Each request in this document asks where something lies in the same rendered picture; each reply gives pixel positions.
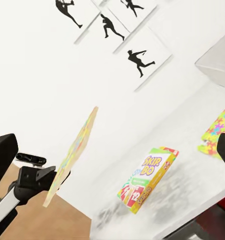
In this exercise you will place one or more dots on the toy box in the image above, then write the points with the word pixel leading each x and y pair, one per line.
pixel 212 62

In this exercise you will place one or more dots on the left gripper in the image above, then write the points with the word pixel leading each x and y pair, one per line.
pixel 31 181

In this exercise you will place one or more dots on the board game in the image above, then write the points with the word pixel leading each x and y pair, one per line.
pixel 146 176

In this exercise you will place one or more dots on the sliding door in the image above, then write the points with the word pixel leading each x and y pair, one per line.
pixel 58 221

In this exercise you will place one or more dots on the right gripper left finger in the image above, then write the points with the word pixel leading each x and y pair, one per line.
pixel 8 150

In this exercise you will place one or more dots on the jigsaw puzzle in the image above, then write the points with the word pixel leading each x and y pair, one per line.
pixel 212 135
pixel 73 154

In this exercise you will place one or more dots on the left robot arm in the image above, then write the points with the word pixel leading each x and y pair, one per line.
pixel 31 181

